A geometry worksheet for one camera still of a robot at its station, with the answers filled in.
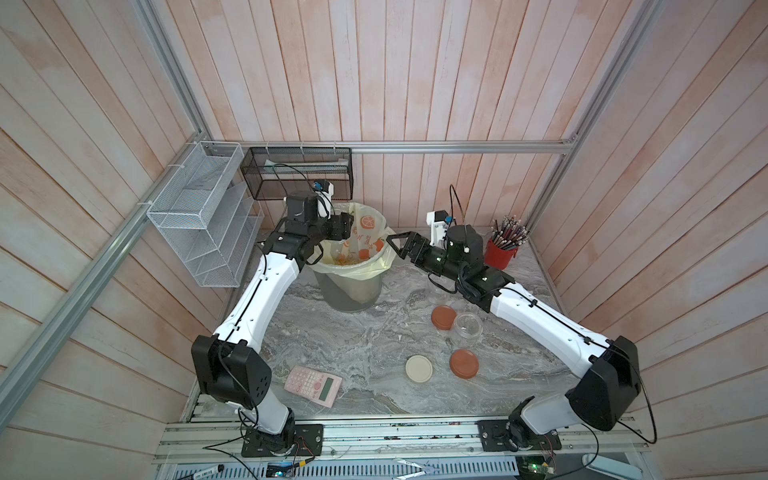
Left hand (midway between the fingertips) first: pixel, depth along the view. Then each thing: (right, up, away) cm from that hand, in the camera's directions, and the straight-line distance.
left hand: (341, 220), depth 80 cm
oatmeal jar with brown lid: (+39, -32, +14) cm, 52 cm away
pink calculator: (-7, -46, +1) cm, 47 cm away
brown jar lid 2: (+36, -41, +6) cm, 55 cm away
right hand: (+14, -7, -7) cm, 17 cm away
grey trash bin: (+1, -22, +13) cm, 25 cm away
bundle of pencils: (+54, -2, +18) cm, 57 cm away
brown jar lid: (+31, -29, +14) cm, 45 cm away
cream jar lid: (+22, -42, +4) cm, 48 cm away
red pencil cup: (+53, -10, +24) cm, 59 cm away
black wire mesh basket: (-22, +16, +8) cm, 28 cm away
